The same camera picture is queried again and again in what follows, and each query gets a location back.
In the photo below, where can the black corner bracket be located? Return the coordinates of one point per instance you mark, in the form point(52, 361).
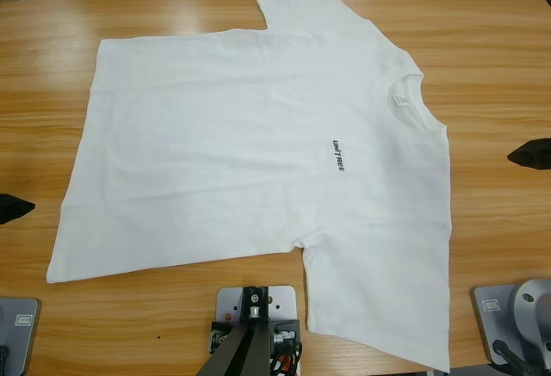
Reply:
point(217, 337)
point(286, 333)

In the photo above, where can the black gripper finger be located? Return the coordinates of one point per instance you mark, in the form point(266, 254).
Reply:
point(10, 217)
point(536, 160)
point(10, 203)
point(538, 146)

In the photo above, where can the dark camera post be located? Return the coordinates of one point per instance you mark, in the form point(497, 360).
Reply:
point(258, 350)

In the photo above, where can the white mount plate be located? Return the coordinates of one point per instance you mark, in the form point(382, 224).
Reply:
point(284, 303)

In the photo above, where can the white Unitree t-shirt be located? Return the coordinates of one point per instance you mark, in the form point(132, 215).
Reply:
point(215, 135)

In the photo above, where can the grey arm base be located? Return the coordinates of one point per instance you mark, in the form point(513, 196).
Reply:
point(486, 328)
point(26, 337)

